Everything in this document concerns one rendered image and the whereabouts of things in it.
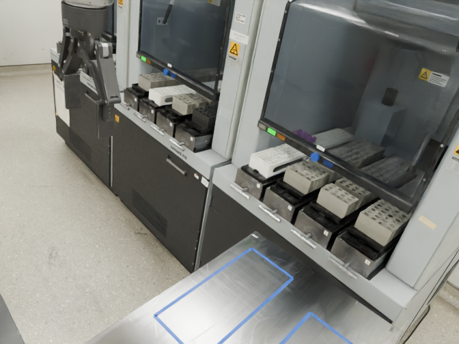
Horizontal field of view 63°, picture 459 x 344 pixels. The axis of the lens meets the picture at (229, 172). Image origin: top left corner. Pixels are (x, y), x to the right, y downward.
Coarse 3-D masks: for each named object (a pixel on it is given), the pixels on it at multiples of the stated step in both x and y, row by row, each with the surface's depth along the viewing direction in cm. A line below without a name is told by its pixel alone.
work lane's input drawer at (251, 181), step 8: (240, 168) 145; (248, 168) 143; (240, 176) 144; (248, 176) 141; (256, 176) 139; (272, 176) 141; (280, 176) 145; (232, 184) 143; (240, 184) 145; (248, 184) 142; (256, 184) 139; (264, 184) 138; (240, 192) 140; (256, 192) 140; (264, 192) 140; (248, 200) 139
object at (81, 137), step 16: (128, 0) 188; (128, 16) 192; (128, 32) 196; (128, 48) 200; (128, 64) 205; (96, 96) 219; (80, 112) 242; (64, 128) 270; (80, 128) 249; (96, 128) 230; (80, 144) 256; (96, 144) 236; (112, 144) 223; (96, 160) 242; (112, 176) 235
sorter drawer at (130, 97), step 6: (126, 90) 193; (132, 90) 191; (126, 96) 193; (132, 96) 189; (138, 96) 187; (144, 96) 189; (126, 102) 195; (132, 102) 191; (138, 102) 187; (126, 108) 187
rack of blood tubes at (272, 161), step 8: (256, 152) 145; (264, 152) 146; (272, 152) 148; (280, 152) 149; (288, 152) 150; (296, 152) 151; (256, 160) 141; (264, 160) 140; (272, 160) 141; (280, 160) 144; (288, 160) 145; (296, 160) 154; (256, 168) 142; (264, 168) 139; (272, 168) 139; (280, 168) 149
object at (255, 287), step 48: (192, 288) 89; (240, 288) 92; (288, 288) 94; (336, 288) 97; (96, 336) 75; (144, 336) 77; (192, 336) 78; (240, 336) 80; (288, 336) 82; (336, 336) 85; (384, 336) 87
